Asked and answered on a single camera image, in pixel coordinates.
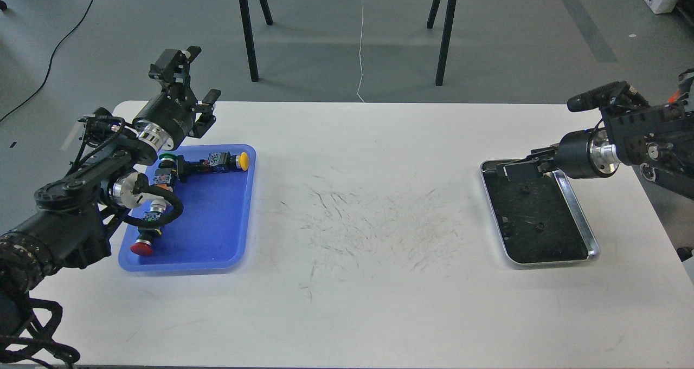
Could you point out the black table legs right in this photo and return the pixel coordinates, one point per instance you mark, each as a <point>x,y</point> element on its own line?
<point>442,59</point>

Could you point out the blue plastic tray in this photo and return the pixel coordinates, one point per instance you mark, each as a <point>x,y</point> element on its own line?
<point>211,232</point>

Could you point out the black table legs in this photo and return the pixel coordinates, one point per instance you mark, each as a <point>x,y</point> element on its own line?
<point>246,24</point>
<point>442,59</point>

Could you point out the orange white connector block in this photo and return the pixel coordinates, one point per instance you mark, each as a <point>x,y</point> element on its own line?
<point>158,206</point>

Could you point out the black table legs left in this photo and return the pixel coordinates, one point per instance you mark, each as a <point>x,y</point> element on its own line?
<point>246,24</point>

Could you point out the silver metal tray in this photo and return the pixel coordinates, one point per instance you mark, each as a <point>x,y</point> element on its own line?
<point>567,238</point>

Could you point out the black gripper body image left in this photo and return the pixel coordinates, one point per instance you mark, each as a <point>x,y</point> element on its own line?
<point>164,122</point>

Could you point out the red push button switch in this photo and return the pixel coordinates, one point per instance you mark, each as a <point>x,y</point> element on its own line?
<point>146,237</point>

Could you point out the yellow push button switch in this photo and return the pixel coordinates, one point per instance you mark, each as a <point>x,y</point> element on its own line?
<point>220,162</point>

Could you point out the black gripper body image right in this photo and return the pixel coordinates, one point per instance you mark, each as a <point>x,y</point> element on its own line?
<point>587,154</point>

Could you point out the green push button switch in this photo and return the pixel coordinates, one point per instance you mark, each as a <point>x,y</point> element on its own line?
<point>171,166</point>

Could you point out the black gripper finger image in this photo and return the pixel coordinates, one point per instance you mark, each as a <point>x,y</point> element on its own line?
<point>543,154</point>
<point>205,109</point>
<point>525,169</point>
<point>171,71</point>

